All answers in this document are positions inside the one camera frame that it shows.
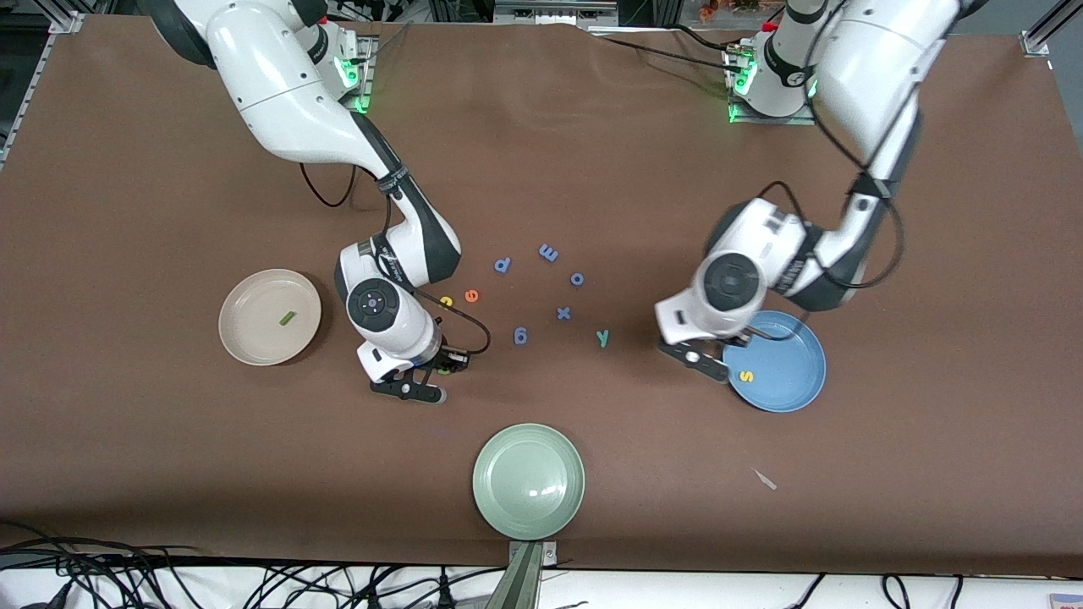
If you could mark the blue foam letter p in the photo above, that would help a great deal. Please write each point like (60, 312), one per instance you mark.
(505, 267)

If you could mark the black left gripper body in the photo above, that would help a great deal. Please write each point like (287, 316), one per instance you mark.
(743, 340)

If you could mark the brown table cover sheet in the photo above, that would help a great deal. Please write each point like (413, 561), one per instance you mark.
(931, 423)

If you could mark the small clear tape scrap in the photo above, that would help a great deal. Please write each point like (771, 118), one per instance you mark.
(766, 480)

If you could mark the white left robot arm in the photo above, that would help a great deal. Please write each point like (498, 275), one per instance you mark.
(871, 76)

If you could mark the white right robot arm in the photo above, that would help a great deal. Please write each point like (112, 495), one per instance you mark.
(279, 93)

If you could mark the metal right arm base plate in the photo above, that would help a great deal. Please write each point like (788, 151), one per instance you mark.
(368, 85)

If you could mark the beige round plate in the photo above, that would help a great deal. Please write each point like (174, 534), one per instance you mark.
(254, 334)

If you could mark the orange background object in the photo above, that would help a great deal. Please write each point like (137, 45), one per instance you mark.
(723, 8)

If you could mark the grey metal camera post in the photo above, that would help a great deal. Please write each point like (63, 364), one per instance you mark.
(526, 584)

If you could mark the blue foam letter m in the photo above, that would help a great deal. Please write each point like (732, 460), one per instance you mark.
(548, 253)

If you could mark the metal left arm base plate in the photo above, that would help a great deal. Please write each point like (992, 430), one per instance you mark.
(804, 120)

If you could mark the blue round plate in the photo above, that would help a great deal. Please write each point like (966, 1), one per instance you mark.
(787, 372)

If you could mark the light green round plate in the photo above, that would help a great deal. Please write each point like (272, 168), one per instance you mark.
(529, 482)

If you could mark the dark background frame rack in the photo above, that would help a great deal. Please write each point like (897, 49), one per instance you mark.
(550, 10)

